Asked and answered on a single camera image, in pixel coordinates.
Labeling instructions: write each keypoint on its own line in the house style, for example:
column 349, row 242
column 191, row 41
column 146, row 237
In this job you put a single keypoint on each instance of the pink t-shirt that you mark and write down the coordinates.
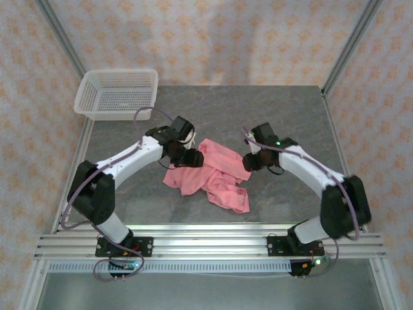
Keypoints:
column 226, row 193

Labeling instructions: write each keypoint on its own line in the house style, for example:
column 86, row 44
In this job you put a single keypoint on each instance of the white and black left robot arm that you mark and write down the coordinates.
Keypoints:
column 129, row 158

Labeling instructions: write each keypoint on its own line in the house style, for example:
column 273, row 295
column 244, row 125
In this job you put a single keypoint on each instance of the white perforated plastic basket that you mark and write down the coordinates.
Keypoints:
column 113, row 93

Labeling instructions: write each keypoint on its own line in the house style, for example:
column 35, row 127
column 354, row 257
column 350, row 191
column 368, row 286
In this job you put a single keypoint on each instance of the small circuit board green light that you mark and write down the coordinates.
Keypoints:
column 124, row 265
column 317, row 262

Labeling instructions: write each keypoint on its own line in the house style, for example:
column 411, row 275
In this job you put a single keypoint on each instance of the grey metal lower shelf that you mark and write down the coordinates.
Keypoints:
column 209, row 294

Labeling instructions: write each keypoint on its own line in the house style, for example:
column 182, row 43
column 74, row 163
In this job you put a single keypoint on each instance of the aluminium table side rail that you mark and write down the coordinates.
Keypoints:
column 80, row 151
column 334, row 129

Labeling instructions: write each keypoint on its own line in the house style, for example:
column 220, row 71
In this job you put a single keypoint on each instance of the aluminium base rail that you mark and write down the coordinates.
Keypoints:
column 209, row 242

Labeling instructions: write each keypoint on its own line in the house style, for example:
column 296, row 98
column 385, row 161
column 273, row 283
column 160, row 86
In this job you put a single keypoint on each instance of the aluminium frame post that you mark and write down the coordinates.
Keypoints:
column 61, row 38
column 351, row 45

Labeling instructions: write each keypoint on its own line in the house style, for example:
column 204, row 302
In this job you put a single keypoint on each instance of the aluminium frame leg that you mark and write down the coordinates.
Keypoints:
column 30, row 292
column 387, row 290

